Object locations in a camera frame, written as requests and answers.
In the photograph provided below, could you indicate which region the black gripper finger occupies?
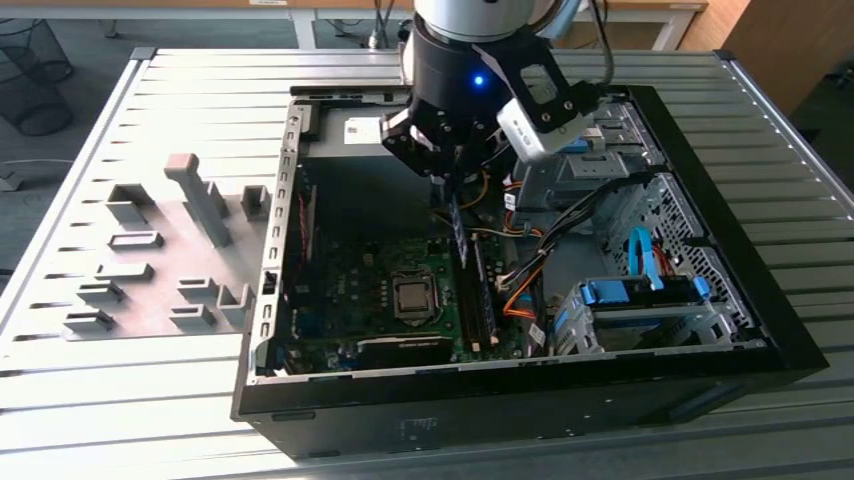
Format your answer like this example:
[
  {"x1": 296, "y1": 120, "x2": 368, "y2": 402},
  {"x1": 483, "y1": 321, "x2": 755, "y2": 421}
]
[
  {"x1": 465, "y1": 119, "x2": 519, "y2": 189},
  {"x1": 378, "y1": 107, "x2": 456, "y2": 187}
]

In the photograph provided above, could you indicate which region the RAM stick with blue label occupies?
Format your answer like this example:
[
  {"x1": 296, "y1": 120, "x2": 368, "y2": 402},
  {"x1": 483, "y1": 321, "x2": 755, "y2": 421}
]
[{"x1": 444, "y1": 184, "x2": 476, "y2": 274}]

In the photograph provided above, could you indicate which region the grey power supply unit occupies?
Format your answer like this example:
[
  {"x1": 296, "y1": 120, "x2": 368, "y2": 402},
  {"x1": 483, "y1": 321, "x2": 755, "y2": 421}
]
[{"x1": 306, "y1": 104, "x2": 439, "y2": 236}]

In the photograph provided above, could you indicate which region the grey metal drive cage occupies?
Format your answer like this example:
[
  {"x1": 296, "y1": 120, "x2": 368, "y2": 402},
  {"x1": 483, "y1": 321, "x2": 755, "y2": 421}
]
[{"x1": 512, "y1": 99, "x2": 668, "y2": 211}]

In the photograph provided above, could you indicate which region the green motherboard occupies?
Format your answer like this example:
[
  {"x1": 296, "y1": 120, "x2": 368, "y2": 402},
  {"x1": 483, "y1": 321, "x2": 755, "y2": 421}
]
[{"x1": 285, "y1": 232, "x2": 535, "y2": 374}]

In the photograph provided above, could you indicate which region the CPU socket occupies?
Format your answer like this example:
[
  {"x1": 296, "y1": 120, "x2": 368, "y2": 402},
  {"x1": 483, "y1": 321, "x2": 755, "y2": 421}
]
[{"x1": 388, "y1": 269, "x2": 441, "y2": 324}]

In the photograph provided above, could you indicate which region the silver CPU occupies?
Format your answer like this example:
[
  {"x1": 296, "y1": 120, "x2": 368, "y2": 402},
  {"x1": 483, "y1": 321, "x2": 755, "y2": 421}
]
[{"x1": 396, "y1": 282, "x2": 432, "y2": 314}]

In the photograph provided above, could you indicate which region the hard disk in blue carrier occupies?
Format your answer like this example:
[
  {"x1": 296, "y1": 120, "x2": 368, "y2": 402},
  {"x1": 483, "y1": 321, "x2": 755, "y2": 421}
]
[{"x1": 576, "y1": 276, "x2": 712, "y2": 309}]

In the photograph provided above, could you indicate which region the black graphics card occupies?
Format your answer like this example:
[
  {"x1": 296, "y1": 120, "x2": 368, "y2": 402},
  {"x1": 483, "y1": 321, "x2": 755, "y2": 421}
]
[{"x1": 352, "y1": 333, "x2": 455, "y2": 369}]

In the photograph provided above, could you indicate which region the grey metal disk bay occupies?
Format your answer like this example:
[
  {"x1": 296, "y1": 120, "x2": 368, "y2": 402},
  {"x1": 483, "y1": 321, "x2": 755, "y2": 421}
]
[{"x1": 549, "y1": 294, "x2": 755, "y2": 356}]

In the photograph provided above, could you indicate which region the grey parts rack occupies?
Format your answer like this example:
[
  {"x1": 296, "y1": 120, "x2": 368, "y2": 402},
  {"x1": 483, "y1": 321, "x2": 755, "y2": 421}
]
[{"x1": 60, "y1": 152, "x2": 274, "y2": 344}]

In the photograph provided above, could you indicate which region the wooden cabinet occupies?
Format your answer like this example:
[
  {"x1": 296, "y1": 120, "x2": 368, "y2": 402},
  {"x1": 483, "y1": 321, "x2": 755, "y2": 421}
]
[{"x1": 679, "y1": 0, "x2": 854, "y2": 119}]

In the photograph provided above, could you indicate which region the black open PC case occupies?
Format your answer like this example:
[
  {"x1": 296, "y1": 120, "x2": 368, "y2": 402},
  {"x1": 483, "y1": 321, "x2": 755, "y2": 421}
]
[{"x1": 229, "y1": 83, "x2": 831, "y2": 460}]

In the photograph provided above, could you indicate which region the black mesh wastebasket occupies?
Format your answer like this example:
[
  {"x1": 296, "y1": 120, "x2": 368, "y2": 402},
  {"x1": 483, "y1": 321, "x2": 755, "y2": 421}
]
[{"x1": 0, "y1": 19, "x2": 74, "y2": 137}]

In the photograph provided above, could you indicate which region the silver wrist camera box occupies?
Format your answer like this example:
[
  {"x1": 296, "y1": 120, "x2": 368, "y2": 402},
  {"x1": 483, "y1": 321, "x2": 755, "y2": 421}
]
[{"x1": 496, "y1": 97, "x2": 596, "y2": 164}]

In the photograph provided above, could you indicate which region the black camera bracket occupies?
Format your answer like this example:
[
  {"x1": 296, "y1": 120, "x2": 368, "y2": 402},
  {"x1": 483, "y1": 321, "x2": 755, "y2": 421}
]
[{"x1": 469, "y1": 42, "x2": 580, "y2": 135}]

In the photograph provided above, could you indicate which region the multicoloured power wire bundle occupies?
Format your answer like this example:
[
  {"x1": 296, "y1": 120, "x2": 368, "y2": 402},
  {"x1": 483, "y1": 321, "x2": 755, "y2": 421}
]
[{"x1": 465, "y1": 209, "x2": 543, "y2": 240}]

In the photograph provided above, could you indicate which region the black cable bundle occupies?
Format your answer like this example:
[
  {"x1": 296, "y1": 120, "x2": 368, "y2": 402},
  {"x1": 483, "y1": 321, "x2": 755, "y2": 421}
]
[{"x1": 532, "y1": 172, "x2": 652, "y2": 256}]

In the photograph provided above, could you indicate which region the grey camera cable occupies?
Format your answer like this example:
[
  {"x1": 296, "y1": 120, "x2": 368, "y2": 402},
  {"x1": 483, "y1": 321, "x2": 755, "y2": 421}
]
[{"x1": 577, "y1": 0, "x2": 616, "y2": 96}]

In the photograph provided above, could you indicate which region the blue wire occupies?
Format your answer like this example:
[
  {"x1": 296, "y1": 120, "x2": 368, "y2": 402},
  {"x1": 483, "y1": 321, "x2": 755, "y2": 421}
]
[{"x1": 627, "y1": 225, "x2": 665, "y2": 291}]

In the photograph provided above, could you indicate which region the orange wire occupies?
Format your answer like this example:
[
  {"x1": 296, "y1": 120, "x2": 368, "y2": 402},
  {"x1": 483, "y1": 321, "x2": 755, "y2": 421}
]
[{"x1": 500, "y1": 279, "x2": 539, "y2": 319}]

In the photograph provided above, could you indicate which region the wooden desk white frame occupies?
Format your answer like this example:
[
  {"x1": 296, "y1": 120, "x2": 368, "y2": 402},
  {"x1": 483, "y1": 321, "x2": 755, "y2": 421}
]
[{"x1": 585, "y1": 0, "x2": 709, "y2": 52}]

